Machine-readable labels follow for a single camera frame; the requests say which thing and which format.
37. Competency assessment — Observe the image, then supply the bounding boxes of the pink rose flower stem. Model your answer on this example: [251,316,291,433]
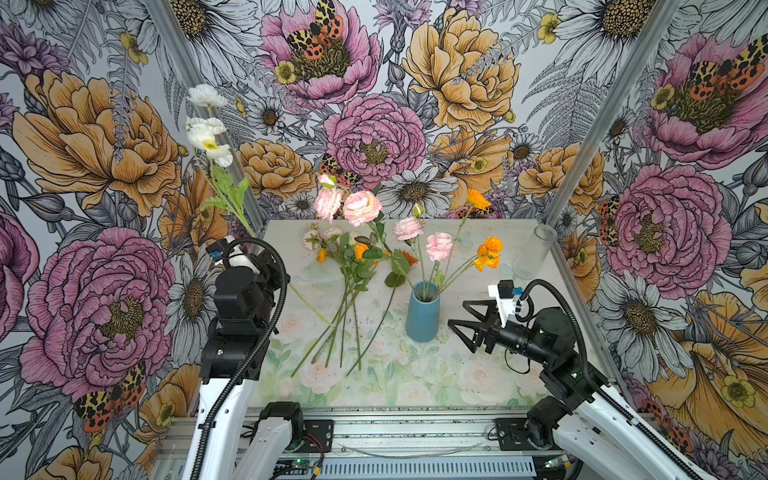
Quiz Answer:
[393,203,455,301]

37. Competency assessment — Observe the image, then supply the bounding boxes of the white flower stem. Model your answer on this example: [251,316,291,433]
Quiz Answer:
[184,83,334,328]

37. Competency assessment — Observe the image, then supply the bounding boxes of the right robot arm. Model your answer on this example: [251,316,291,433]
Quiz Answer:
[448,300,711,479]

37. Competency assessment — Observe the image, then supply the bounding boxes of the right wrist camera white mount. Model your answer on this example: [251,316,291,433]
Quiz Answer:
[488,280,523,328]

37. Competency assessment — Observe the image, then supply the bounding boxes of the teal ceramic vase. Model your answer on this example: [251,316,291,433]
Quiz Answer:
[405,282,440,343]

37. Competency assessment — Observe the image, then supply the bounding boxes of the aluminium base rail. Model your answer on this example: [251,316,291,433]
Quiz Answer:
[152,410,601,480]

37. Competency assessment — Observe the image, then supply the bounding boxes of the orange poppy flower stem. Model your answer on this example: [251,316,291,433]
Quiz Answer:
[431,188,503,296]

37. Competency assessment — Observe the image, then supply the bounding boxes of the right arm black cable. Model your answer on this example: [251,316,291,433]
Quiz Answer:
[518,278,703,480]

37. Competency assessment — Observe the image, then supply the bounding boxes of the large pink peony stem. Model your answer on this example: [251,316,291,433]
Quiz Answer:
[313,173,415,376]

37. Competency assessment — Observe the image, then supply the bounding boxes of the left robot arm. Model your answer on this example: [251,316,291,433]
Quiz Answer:
[182,251,305,479]

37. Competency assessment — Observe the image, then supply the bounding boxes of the pink-edged white carnation stem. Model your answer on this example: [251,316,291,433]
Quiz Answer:
[291,224,380,378]

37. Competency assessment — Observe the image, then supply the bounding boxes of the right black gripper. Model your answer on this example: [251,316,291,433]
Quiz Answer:
[448,302,554,367]

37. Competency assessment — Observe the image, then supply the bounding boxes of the clear glass cylinder vase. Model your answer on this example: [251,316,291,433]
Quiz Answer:
[512,224,557,280]

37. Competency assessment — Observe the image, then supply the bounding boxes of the green circuit board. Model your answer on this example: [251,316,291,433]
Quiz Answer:
[273,459,319,477]

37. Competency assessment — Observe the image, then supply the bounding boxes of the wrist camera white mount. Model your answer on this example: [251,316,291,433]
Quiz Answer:
[206,235,257,272]
[488,280,523,328]

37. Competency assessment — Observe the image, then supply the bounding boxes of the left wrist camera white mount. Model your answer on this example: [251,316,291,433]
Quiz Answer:
[206,235,257,272]

